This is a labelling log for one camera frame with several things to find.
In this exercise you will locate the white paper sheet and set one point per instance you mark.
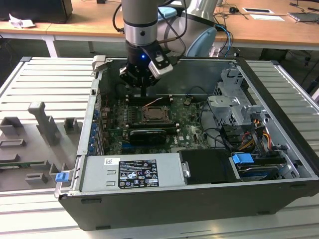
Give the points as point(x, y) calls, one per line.
point(266, 17)

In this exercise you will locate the grey case latch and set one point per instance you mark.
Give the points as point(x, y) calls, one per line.
point(98, 63)

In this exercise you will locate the black plastic shroud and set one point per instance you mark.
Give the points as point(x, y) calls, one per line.
point(207, 166)

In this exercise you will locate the grey parts rack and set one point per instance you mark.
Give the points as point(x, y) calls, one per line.
point(45, 124)

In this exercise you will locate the hard disk in blue carrier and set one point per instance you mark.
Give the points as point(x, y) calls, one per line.
point(241, 159)

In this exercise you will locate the blue case latch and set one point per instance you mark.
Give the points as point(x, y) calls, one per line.
point(61, 177)

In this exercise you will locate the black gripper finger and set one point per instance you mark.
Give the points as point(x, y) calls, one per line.
point(130, 76)
point(149, 81)

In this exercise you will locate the wooden desk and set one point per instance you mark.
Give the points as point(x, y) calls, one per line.
point(74, 20)

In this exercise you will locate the crumpled white paper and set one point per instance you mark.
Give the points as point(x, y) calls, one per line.
point(20, 23)

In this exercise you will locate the grey tablet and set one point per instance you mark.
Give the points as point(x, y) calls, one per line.
point(306, 17)

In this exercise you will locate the black open PC case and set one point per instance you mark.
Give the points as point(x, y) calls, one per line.
point(174, 206)

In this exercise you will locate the black computer mouse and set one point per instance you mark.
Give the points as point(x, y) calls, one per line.
point(233, 10)

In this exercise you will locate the black computer box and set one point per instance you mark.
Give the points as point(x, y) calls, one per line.
point(37, 10)

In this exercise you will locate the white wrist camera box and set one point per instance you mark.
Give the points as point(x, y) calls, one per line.
point(162, 71)

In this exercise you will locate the green RAM stick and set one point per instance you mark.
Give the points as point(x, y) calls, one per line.
point(22, 164)

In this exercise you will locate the CPU socket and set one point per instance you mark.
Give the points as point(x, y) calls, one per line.
point(142, 121)

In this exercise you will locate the black graphics card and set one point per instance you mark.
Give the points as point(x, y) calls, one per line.
point(147, 137)

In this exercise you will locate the silver drive cage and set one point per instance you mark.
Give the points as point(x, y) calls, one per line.
point(224, 104)

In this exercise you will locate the green motherboard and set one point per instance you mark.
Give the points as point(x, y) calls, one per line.
point(189, 134)

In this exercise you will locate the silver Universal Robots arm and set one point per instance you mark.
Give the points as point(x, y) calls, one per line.
point(139, 15)

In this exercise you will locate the silver power supply unit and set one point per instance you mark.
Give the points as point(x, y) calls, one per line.
point(99, 174)

